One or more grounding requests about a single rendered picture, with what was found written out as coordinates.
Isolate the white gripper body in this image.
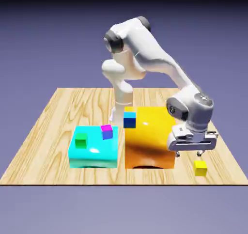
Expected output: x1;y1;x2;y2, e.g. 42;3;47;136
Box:
167;135;217;152

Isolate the small yellow cube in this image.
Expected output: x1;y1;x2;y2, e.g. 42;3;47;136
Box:
194;160;208;177

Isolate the small blue cube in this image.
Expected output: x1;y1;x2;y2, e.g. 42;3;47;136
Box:
123;111;137;129

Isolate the small magenta cube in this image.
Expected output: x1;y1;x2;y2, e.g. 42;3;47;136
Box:
100;124;113;140

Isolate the small green cube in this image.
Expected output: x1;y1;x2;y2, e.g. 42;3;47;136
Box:
75;133;88;149

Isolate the large orange box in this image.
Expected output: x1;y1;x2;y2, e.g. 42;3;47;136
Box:
124;106;177;170

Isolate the large cyan box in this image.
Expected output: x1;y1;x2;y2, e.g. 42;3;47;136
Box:
68;125;119;169

